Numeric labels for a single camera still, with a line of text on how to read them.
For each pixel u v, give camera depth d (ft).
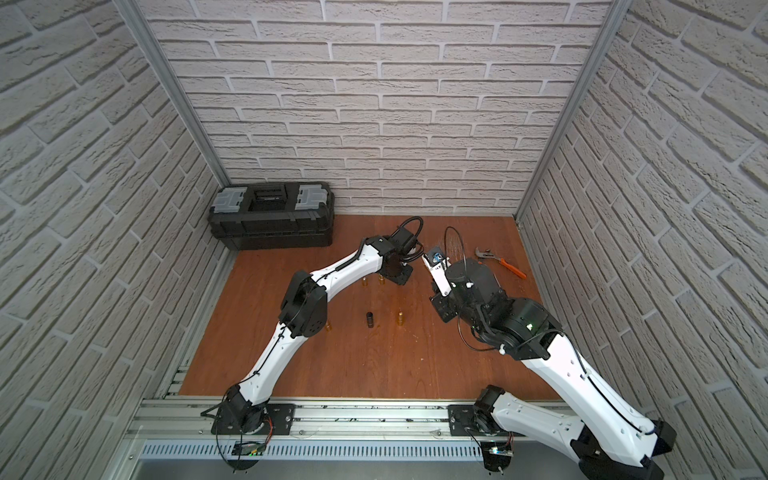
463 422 2.42
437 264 1.74
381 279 3.19
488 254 3.50
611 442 1.26
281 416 2.41
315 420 2.50
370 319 2.84
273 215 3.22
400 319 2.88
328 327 2.10
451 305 1.75
